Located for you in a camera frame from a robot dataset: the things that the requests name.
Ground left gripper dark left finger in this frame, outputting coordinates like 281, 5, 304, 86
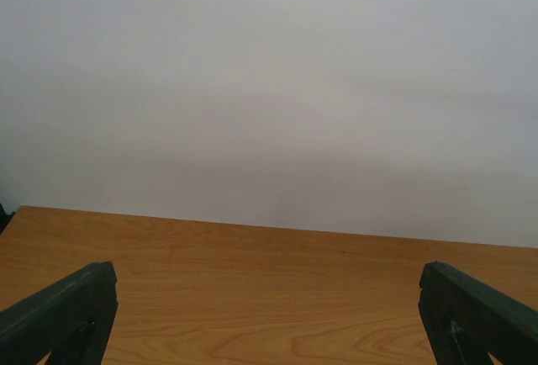
1, 262, 119, 364

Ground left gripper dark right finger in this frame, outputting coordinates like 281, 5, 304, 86
419, 262, 537, 364

